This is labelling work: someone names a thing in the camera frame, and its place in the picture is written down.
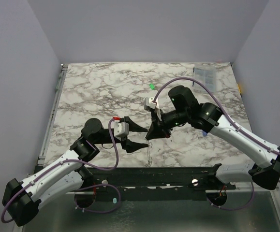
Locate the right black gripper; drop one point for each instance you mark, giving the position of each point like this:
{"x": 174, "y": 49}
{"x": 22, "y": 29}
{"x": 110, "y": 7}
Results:
{"x": 158, "y": 124}

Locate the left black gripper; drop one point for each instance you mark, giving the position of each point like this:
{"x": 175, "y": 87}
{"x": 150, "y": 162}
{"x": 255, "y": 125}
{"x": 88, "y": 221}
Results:
{"x": 130, "y": 146}

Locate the green tagged key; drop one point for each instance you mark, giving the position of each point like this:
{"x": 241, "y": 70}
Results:
{"x": 152, "y": 87}

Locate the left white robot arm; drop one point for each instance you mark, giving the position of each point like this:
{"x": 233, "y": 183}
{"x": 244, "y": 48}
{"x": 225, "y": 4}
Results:
{"x": 22, "y": 200}

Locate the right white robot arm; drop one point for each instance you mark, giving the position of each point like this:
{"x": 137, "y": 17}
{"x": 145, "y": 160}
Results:
{"x": 263, "y": 170}

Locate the clear plastic organizer box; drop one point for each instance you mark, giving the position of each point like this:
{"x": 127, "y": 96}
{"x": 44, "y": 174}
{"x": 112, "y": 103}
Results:
{"x": 205, "y": 74}

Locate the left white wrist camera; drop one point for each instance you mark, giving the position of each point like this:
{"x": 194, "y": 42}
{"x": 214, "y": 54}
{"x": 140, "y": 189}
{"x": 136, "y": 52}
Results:
{"x": 121, "y": 128}

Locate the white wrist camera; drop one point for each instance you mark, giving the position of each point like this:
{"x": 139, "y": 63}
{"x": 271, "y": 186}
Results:
{"x": 150, "y": 104}
{"x": 121, "y": 128}

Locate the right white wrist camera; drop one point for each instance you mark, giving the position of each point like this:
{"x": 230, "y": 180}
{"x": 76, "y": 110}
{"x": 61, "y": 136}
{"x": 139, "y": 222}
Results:
{"x": 150, "y": 104}

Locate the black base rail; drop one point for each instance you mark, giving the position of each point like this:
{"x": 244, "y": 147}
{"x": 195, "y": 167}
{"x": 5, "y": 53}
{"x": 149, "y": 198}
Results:
{"x": 154, "y": 184}

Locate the aluminium side rail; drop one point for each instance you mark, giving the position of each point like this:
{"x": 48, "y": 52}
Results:
{"x": 58, "y": 91}

